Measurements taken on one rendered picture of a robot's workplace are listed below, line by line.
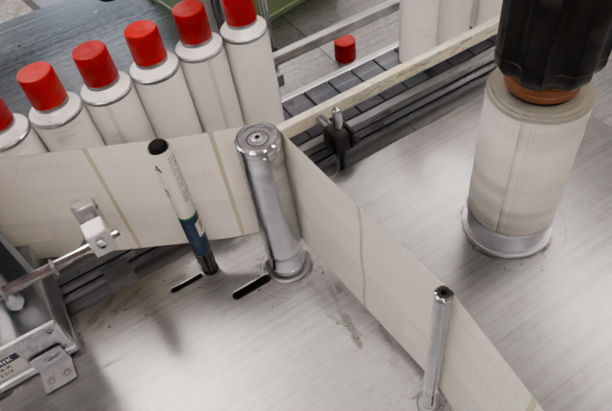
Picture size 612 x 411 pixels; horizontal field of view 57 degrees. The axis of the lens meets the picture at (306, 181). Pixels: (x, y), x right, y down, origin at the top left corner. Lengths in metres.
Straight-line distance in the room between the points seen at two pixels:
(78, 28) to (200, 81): 0.57
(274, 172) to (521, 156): 0.20
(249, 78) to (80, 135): 0.19
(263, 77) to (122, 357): 0.33
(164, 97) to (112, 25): 0.55
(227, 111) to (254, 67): 0.06
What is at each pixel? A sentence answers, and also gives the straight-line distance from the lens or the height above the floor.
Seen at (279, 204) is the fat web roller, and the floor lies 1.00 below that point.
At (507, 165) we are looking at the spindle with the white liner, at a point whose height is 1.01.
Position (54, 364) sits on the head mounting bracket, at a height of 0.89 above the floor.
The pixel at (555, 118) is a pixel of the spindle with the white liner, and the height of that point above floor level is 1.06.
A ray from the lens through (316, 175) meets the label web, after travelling 0.44.
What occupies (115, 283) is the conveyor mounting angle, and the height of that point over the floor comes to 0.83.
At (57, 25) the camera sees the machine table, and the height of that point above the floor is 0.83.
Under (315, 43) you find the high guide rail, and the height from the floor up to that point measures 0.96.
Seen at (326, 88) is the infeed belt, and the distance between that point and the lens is 0.78.
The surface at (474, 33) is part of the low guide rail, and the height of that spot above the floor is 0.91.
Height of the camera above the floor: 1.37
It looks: 48 degrees down
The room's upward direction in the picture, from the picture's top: 10 degrees counter-clockwise
